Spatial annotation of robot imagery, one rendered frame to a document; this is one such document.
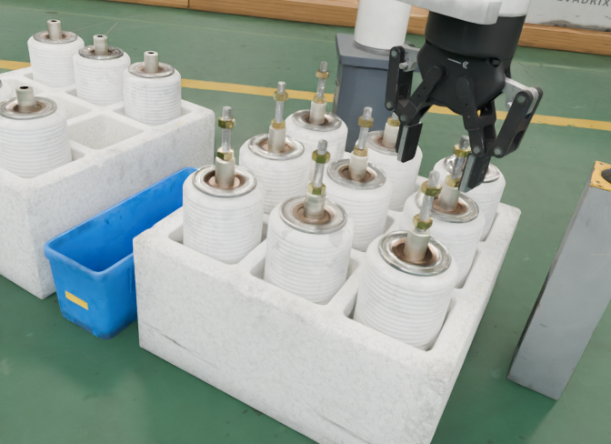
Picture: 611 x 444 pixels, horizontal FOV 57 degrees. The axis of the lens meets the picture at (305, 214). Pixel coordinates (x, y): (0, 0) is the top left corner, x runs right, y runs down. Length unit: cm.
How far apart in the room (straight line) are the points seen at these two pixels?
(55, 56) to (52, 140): 32
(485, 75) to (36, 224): 60
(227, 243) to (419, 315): 23
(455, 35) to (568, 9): 233
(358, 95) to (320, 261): 51
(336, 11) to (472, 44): 203
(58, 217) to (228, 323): 31
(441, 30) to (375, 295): 26
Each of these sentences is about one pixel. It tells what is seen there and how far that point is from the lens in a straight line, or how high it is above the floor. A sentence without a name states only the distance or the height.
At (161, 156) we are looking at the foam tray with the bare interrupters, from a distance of 97.
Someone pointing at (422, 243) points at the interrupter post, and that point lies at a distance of 58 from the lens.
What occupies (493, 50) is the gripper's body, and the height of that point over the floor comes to 47.
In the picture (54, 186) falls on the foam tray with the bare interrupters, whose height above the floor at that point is 17.
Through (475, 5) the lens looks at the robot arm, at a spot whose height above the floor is 51.
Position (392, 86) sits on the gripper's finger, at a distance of 54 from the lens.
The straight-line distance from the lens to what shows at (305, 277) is 61.
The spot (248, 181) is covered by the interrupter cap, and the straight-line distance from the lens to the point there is 67.
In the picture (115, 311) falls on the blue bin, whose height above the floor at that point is 4.
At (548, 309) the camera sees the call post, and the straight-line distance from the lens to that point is 78.
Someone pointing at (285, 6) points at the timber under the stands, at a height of 5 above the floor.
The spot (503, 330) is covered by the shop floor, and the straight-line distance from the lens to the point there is 94.
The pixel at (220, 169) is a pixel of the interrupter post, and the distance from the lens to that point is 66.
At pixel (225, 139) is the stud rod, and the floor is 31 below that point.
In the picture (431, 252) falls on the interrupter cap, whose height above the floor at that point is 25.
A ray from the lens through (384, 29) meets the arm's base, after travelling 104.
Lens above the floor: 58
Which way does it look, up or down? 32 degrees down
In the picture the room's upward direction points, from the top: 7 degrees clockwise
